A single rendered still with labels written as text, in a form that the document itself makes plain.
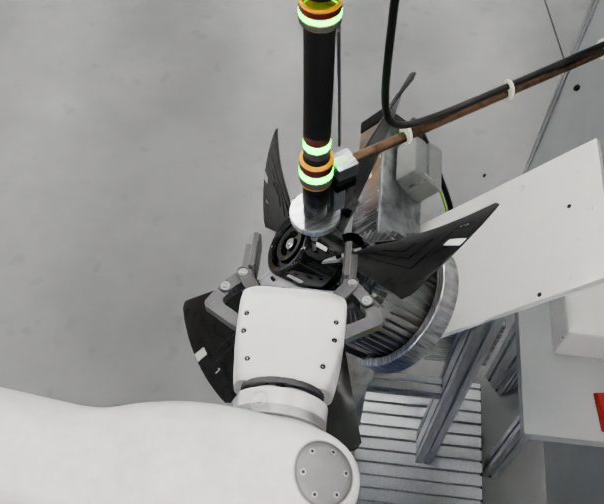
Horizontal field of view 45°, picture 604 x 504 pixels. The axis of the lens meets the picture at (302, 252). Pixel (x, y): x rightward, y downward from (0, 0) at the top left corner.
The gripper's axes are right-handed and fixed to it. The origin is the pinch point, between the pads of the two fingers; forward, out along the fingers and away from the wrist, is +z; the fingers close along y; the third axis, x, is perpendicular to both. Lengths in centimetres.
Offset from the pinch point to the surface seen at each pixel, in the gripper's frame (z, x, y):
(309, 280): 23, -45, -1
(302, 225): 16.4, -19.7, -1.8
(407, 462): 28, -158, 29
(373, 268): 16.2, -28.6, 8.5
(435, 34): 225, -166, 34
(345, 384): 5.1, -45.8, 6.3
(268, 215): 50, -67, -13
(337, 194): 19.2, -15.8, 2.5
